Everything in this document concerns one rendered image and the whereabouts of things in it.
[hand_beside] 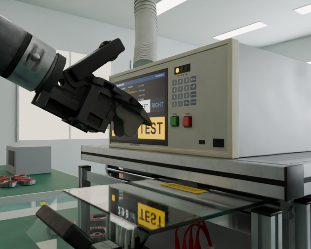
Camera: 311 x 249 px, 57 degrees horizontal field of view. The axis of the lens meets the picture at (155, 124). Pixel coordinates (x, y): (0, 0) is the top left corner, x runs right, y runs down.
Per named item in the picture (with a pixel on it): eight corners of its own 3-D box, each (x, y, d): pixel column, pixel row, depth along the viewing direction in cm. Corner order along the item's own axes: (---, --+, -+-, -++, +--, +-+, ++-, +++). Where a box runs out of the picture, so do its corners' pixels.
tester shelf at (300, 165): (287, 201, 38) (287, 166, 38) (80, 159, 92) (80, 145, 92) (389, 172, 64) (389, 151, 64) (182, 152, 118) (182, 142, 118)
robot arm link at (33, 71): (24, 42, 46) (39, 27, 40) (51, 58, 49) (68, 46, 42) (2, 82, 44) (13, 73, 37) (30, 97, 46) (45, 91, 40)
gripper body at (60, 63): (89, 134, 52) (25, 103, 46) (107, 93, 55) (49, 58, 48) (109, 135, 46) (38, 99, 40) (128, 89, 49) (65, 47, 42)
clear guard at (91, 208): (95, 315, 25) (95, 244, 25) (25, 234, 44) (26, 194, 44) (290, 232, 44) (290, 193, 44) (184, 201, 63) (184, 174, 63)
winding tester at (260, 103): (232, 159, 48) (231, 36, 48) (108, 146, 83) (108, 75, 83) (331, 149, 72) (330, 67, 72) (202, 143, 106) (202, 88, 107)
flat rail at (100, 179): (264, 240, 39) (263, 218, 40) (82, 179, 89) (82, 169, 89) (269, 238, 40) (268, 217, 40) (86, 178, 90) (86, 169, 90)
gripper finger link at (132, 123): (141, 146, 55) (101, 125, 50) (152, 118, 56) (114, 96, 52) (151, 147, 52) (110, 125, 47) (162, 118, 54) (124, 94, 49)
